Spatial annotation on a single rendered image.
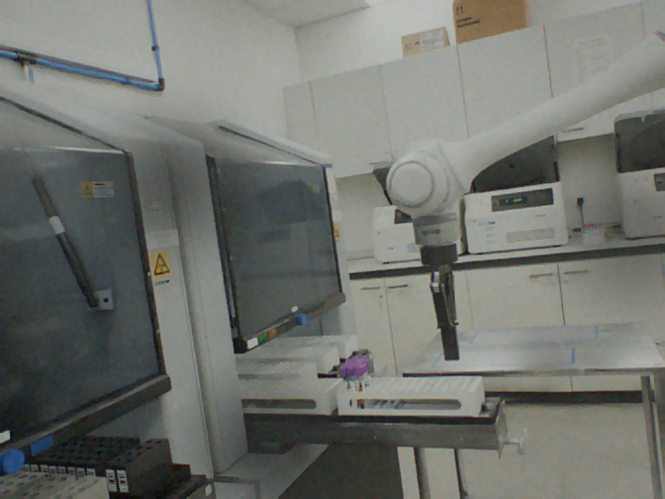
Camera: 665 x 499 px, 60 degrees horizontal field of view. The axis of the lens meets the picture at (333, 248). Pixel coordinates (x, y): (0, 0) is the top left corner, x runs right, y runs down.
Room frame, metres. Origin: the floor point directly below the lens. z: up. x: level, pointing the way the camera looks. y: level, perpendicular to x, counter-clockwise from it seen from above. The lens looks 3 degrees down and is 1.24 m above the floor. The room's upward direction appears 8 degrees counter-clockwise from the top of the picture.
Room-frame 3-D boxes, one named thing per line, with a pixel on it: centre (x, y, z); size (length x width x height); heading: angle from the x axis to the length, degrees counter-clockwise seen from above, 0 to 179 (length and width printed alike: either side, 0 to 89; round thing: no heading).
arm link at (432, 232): (1.17, -0.21, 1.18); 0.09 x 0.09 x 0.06
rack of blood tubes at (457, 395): (1.21, -0.12, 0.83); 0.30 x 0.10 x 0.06; 66
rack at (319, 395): (1.34, 0.17, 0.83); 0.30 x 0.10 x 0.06; 66
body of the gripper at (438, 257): (1.17, -0.21, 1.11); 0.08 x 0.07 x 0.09; 156
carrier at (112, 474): (1.00, 0.39, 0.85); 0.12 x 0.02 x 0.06; 155
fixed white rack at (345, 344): (1.81, 0.12, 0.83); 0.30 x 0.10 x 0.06; 66
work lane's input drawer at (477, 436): (1.27, 0.01, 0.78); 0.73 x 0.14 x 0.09; 66
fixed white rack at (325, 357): (1.67, 0.18, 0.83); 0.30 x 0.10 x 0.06; 66
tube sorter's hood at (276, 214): (1.66, 0.34, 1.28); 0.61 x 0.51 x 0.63; 156
